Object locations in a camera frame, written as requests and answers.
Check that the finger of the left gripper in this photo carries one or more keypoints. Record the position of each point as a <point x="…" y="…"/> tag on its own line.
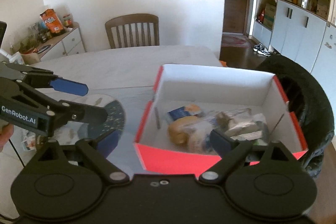
<point x="50" y="114"/>
<point x="41" y="78"/>

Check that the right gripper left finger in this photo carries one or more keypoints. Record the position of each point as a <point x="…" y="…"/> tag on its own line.
<point x="94" y="153"/>

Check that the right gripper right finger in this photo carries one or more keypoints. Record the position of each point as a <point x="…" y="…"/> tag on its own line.
<point x="232" y="154"/>

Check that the yellow cat plush toy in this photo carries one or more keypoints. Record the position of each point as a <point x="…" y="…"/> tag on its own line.
<point x="179" y="130"/>

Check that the silver foil snack bag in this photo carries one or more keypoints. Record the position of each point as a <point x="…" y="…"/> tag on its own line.
<point x="241" y="124"/>

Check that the person left hand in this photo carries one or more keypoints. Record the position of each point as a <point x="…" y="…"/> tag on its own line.
<point x="6" y="133"/>

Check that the patterned table mat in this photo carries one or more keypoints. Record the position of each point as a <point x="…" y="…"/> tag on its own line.
<point x="109" y="116"/>

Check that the white sideboard cabinet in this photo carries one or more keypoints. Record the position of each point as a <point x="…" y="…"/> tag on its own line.
<point x="64" y="45"/>

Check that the small orange white packet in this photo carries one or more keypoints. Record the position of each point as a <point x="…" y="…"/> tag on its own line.
<point x="185" y="111"/>

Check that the orange snack bag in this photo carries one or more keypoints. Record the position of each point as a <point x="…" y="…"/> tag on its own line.
<point x="52" y="22"/>

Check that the red shoe box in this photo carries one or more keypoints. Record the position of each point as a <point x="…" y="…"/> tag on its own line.
<point x="191" y="100"/>

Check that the pair of sneakers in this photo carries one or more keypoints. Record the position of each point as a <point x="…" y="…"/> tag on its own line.
<point x="261" y="50"/>

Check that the wooden dining chair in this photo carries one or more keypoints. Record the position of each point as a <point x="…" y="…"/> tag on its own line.
<point x="133" y="30"/>

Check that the white wall cabinet unit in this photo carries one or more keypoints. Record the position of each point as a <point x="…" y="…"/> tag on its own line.
<point x="303" y="31"/>

